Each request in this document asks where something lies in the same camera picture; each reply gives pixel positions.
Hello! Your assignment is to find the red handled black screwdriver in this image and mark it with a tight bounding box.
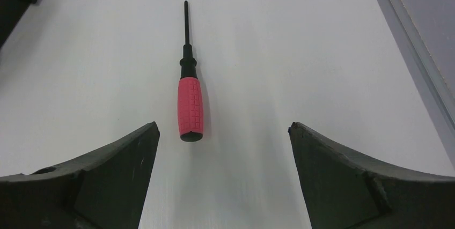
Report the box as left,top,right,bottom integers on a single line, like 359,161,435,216
177,1,204,142

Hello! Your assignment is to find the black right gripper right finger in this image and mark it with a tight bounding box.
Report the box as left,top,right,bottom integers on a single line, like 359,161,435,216
288,122,454,228

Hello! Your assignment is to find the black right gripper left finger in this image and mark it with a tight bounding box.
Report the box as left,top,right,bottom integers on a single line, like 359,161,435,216
1,122,160,228

